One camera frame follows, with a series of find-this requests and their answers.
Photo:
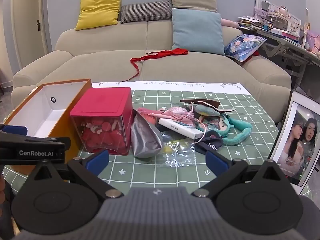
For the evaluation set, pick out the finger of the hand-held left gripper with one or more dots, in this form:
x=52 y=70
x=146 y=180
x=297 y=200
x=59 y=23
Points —
x=32 y=152
x=16 y=130

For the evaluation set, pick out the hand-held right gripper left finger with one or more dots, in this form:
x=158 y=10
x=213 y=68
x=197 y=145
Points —
x=96 y=161

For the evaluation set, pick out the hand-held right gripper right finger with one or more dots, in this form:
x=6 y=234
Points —
x=216 y=162

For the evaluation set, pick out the navy elastic headband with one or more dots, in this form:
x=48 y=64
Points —
x=210 y=146

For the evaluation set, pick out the teal-haired plush doll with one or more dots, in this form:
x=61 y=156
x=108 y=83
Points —
x=240 y=135

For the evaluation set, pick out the clear bag with yellow label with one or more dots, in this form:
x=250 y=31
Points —
x=177 y=155

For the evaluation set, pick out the orange cardboard box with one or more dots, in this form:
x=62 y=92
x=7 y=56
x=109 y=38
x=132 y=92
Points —
x=50 y=100

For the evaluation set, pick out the white packet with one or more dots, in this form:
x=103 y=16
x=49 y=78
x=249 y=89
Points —
x=180 y=127

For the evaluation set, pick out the silver grey pouch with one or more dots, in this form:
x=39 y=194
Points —
x=145 y=137

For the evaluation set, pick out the salmon pink soft toy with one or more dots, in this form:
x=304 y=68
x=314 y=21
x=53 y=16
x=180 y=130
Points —
x=147 y=113

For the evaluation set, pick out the green grid tablecloth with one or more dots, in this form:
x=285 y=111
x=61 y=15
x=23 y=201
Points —
x=155 y=172

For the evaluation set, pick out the brown and teal plush charm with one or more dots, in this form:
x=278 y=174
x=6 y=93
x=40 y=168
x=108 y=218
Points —
x=202 y=103

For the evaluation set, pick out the red storage box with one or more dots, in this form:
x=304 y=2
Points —
x=102 y=100

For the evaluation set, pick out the white tablet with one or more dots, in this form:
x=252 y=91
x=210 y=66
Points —
x=295 y=140

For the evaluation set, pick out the beige sofa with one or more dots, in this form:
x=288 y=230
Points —
x=105 y=62

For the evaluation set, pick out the cream door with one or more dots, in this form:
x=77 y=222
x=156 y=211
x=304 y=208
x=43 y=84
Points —
x=27 y=17

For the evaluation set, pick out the red ribbon cloth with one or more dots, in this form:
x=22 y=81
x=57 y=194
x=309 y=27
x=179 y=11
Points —
x=178 y=52

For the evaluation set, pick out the blue printed pillow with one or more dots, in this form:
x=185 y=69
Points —
x=243 y=46

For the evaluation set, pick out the light blue pillow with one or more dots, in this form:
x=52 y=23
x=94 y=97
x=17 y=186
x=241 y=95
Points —
x=197 y=30

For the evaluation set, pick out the white desk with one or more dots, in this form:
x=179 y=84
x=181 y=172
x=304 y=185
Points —
x=282 y=42

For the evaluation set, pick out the stack of books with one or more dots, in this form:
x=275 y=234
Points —
x=250 y=23

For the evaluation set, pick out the yellow pillow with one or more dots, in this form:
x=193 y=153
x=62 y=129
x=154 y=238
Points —
x=98 y=8

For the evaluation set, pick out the grey houndstooth pillow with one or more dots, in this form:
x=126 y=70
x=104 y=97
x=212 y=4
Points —
x=145 y=12

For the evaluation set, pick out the white desk organizer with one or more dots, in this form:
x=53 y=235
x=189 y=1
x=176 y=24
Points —
x=275 y=15

